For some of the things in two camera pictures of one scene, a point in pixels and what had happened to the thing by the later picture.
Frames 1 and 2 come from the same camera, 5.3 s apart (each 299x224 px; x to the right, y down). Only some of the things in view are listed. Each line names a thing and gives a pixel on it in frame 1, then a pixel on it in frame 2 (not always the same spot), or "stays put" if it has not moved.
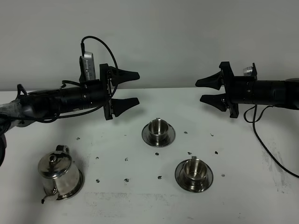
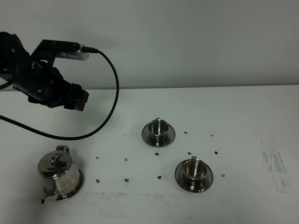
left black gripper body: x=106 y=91 to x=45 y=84
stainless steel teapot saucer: x=76 y=191 stays put
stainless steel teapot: x=60 y=178 stays put
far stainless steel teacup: x=158 y=130 stays put
